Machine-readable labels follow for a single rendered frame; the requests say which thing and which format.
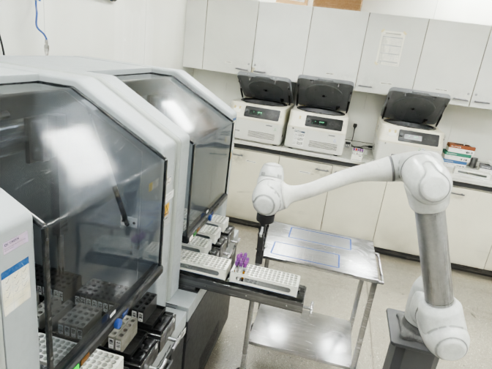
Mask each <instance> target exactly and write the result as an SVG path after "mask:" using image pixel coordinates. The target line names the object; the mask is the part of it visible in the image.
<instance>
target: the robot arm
mask: <svg viewBox="0 0 492 369"><path fill-rule="evenodd" d="M369 181H372V182H403V183H404V185H403V186H404V188H405V191H406V195H407V198H408V202H409V206H410V207H411V209H412V210H413V211H414V213H415V220H416V227H417V239H418V246H419V252H420V264H421V271H422V275H420V276H419V277H418V278H417V279H416V280H415V281H414V283H413V285H412V287H411V290H410V292H409V296H408V299H407V303H406V309H405V313H397V314H396V317H397V318H398V322H399V326H400V338H402V339H404V340H413V341H416V342H419V343H424V344H425V345H426V347H427V348H428V350H429V351H430V352H431V353H432V354H434V355H435V356H437V357H438V358H439V359H445V360H447V361H456V360H459V359H461V358H462V357H464V356H465V355H466V354H467V352H468V350H469V345H470V337H469V333H468V331H467V326H466V321H465V317H464V314H463V307H462V304H461V303H460V302H459V301H458V300H457V299H456V298H455V297H454V295H453V287H452V272H451V263H450V249H449V240H448V232H447V217H446V208H447V207H448V206H449V203H450V195H451V192H452V177H451V175H450V172H449V171H448V170H447V168H446V167H445V166H444V161H443V158H442V156H441V155H440V154H439V153H436V152H431V151H415V152H404V153H400V154H395V155H392V156H388V157H384V158H381V159H379V160H375V161H373V162H369V163H365V164H361V165H357V166H354V167H351V168H347V169H344V170H342V171H338V172H336V173H333V174H330V175H329V176H325V177H323V178H320V179H317V180H315V181H313V182H309V183H307V184H301V185H288V184H286V183H285V182H284V172H283V167H282V166H281V165H279V164H277V163H264V165H263V166H262V168H261V171H260V173H259V176H258V180H257V185H256V187H255V189H254V191H253V194H252V202H253V208H254V209H255V210H256V211H257V215H256V220H257V221H258V222H259V223H260V226H259V227H258V241H257V247H256V250H257V251H256V260H255V263H257V264H262V261H263V256H264V248H265V249H266V247H264V245H265V244H266V239H267V233H268V229H269V224H272V223H274V219H275V215H276V213H277V212H279V211H281V210H283V209H287V208H288V206H289V205H290V204H292V203H294V202H296V201H301V200H304V199H307V198H311V197H313V196H316V195H320V194H322V193H326V192H329V191H330V190H334V189H337V188H339V187H343V186H345V185H349V184H352V183H355V182H369Z"/></svg>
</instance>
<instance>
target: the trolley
mask: <svg viewBox="0 0 492 369"><path fill-rule="evenodd" d="M264 247H266V249H265V248H264V256H263V258H264V259H265V264H264V267H265V268H269V260H271V261H277V262H281V263H284V264H290V265H294V266H298V267H304V268H308V269H314V270H317V271H321V272H327V273H330V274H334V275H340V276H344V277H349V278H354V279H357V280H359V283H358V286H357V292H356V296H355V299H354V305H353V308H352V312H351V317H350V321H348V320H345V319H341V318H335V317H332V316H327V315H324V314H320V313H314V312H313V315H312V316H309V312H310V311H308V310H302V313H297V312H294V311H290V310H285V309H282V308H278V307H272V306H269V305H264V304H261V303H259V304H258V312H257V315H256V319H255V321H254V323H252V319H253V309H254V304H255V302H252V301H250V303H249V308H248V314H247V323H246V329H245V339H244V344H243V349H242V359H241V365H240V367H238V368H236V369H246V359H247V349H248V344H251V345H254V346H259V347H262V348H266V349H271V350H273V351H279V352H282V353H285V354H290V355H293V356H296V357H301V358H304V359H309V360H313V361H316V362H320V363H324V364H327V365H332V366H335V367H338V368H343V369H356V366H357V362H358V359H359V353H360V350H361V347H362V342H363V338H364V335H365V330H366V327H367V324H368V319H369V315H370V310H371V307H372V304H373V298H374V295H375V293H376V287H377V284H382V285H384V278H383V273H382V268H381V260H380V255H379V253H375V250H374V244H373V241H370V240H366V239H359V238H355V237H351V236H344V235H340V234H334V233H330V232H326V231H320V230H316V229H312V228H305V227H301V226H297V225H291V224H287V223H280V222H276V221H274V223H272V224H269V229H268V233H267V236H266V244H265V245H264ZM376 256H377V257H378V263H379V271H380V277H381V280H379V276H378V270H377V265H376ZM364 281H367V282H370V283H371V285H370V290H369V294H368V299H367V302H366V306H365V311H364V314H363V317H362V323H361V326H360V329H359V334H358V338H357V343H356V346H355V350H354V355H353V358H352V361H351V353H352V350H351V331H352V328H353V325H354V319H355V316H356V313H357V308H358V304H359V298H360V295H361V292H362V287H363V283H364ZM301 314H302V316H301Z"/></svg>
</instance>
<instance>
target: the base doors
mask: <svg viewBox="0 0 492 369"><path fill-rule="evenodd" d="M233 153H234V154H240V155H241V154H242V155H243V156H237V155H232V162H231V175H230V182H229V189H228V200H227V207H226V214H225V215H226V216H229V217H235V218H239V219H243V220H250V221H254V222H257V223H259V222H258V221H257V220H256V215H257V211H256V210H255V209H254V208H253V202H252V194H253V191H254V189H255V187H256V185H257V180H258V176H259V173H260V171H261V168H262V166H263V165H264V163H277V164H278V163H279V165H281V166H282V167H283V172H284V182H285V183H286V184H287V185H303V184H307V183H309V182H313V181H315V180H317V179H320V178H323V177H325V176H329V175H330V174H331V172H332V174H333V173H334V172H335V171H337V172H338V171H342V170H344V169H347V168H344V167H340V166H336V165H334V166H333V167H332V165H326V164H322V163H315V162H310V161H306V160H298V159H294V158H290V157H282V156H277V155H273V154H265V153H260V152H252V151H248V150H244V149H235V148H234V149H233ZM279 158H280V161H279ZM246 160H251V161H254V162H256V163H250V162H246ZM316 168H318V169H321V170H325V171H319V170H315V169H316ZM326 170H328V171H329V172H326ZM299 171H306V172H310V174H304V173H300V172H299ZM386 184H387V185H386ZM403 185H404V183H403V182H372V181H369V182H355V183H352V184H348V185H345V186H343V187H339V188H337V189H334V190H330V191H329V192H328V194H327V192H326V193H322V194H320V195H316V196H313V197H311V198H307V199H304V200H301V201H296V202H294V203H292V204H290V205H289V206H288V208H287V209H283V210H281V211H279V212H277V213H276V215H275V219H274V221H276V222H280V223H287V224H291V225H295V226H301V227H305V228H312V229H316V230H320V229H321V231H326V232H330V233H334V234H340V235H344V236H351V237H355V238H359V239H366V240H370V241H373V244H374V247H380V248H384V249H388V250H394V251H398V252H402V253H408V254H412V255H416V256H420V252H419V246H418V239H417V227H416V220H415V213H414V211H413V210H412V209H411V207H410V206H409V202H408V198H407V195H406V191H405V188H404V186H403ZM385 187H386V188H385ZM384 190H385V191H384ZM452 193H458V194H461V193H463V195H465V196H462V195H456V194H452ZM452 193H451V195H450V203H449V206H448V207H447V208H446V217H447V232H448V240H449V249H450V263H454V264H461V265H465V266H469V267H475V268H479V269H486V270H490V271H492V193H487V192H482V191H477V190H469V189H465V188H460V187H452ZM326 199H327V201H326ZM382 199H383V200H382ZM325 202H326V205H325ZM381 202H382V203H381ZM324 206H325V208H324ZM380 208H381V209H380ZM379 211H380V212H379ZM323 213H324V216H323ZM322 218H323V219H322ZM321 221H322V224H321ZM374 232H375V233H374Z"/></svg>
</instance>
